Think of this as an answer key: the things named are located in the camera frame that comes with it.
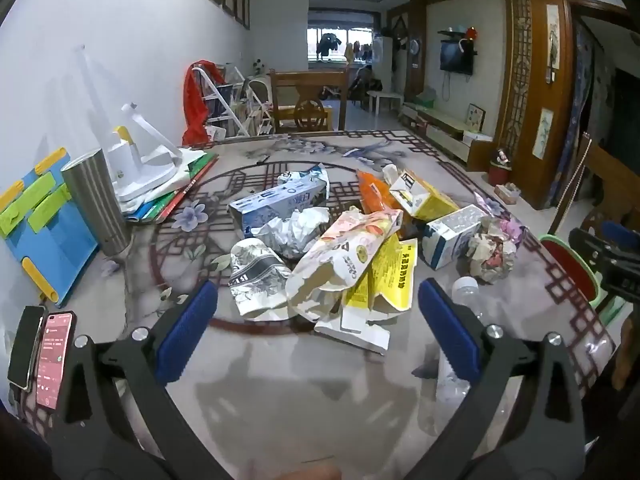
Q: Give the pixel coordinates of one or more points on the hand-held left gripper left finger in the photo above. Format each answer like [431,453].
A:
[187,332]

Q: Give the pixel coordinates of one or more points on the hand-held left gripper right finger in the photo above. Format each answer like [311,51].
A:
[450,332]

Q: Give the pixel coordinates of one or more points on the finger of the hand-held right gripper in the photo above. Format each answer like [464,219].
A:
[590,245]
[622,231]

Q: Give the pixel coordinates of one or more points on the red basin with green rim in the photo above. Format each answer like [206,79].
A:
[570,265]

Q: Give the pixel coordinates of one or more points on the blue white snack bag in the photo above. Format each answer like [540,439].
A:
[305,176]

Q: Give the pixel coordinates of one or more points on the person's right hand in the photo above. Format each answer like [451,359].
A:
[630,350]

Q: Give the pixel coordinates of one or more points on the clear plastic bottle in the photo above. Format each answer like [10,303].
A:
[470,290]

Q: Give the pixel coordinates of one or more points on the carved wooden chair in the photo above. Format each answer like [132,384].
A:
[605,170]

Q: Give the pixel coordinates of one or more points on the beaded rod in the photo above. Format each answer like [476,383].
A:
[570,182]

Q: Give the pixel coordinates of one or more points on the yellow flattened carton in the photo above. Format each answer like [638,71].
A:
[387,280]

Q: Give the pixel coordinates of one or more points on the crumpled colourful paper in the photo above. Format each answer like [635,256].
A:
[492,252]

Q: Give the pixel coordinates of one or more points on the crumpled grey white wrapper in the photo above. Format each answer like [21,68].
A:
[257,275]

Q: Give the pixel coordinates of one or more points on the white blue milk carton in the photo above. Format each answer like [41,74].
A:
[450,237]

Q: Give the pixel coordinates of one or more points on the small box on floor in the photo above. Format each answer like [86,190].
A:
[507,193]

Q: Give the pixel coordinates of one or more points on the blue patterned door curtain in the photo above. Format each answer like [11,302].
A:
[582,110]

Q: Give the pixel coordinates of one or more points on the peach printed snack bag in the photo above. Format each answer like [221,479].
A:
[345,250]

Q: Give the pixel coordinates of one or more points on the yellow carton box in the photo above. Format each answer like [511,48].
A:
[425,197]

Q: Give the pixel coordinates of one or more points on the phone with pink screen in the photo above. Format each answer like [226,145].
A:
[52,360]

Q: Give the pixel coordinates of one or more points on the stack of thin books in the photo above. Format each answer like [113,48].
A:
[172,195]

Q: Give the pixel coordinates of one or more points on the crumpled white paper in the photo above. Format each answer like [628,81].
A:
[295,230]

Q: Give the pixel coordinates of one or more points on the blue white toothpaste box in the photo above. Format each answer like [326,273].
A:
[275,202]

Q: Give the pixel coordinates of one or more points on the orange snack bag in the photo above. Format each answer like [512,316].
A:
[375,192]

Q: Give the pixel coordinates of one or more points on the steel tumbler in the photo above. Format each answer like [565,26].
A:
[95,200]

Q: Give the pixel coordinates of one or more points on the black phone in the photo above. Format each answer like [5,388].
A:
[22,345]

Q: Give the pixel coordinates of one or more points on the blue book stand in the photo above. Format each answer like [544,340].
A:
[50,240]

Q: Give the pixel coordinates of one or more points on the white desk lamp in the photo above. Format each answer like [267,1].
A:
[135,172]

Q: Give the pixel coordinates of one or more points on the crumpled tissue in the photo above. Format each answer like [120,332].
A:
[391,172]

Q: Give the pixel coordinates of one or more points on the low television cabinet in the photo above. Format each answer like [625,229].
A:
[440,130]

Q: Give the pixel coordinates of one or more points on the red cloth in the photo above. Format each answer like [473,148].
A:
[197,105]

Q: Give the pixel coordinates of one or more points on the white step ladder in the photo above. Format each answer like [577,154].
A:
[220,92]

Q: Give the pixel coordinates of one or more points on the white low table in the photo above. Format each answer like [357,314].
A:
[385,97]

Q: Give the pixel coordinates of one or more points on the wooden dining chair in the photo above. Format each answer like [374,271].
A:
[310,95]

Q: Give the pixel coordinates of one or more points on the dark hanging garment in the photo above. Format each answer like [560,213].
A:
[327,45]

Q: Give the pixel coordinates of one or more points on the short wall scroll picture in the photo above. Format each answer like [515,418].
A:
[543,132]

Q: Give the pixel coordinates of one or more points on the standing picture frame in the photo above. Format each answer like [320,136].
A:
[476,116]

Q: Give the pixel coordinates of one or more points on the long wall scroll picture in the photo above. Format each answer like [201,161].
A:
[552,35]

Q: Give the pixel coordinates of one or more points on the wall television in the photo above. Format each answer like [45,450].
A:
[456,57]

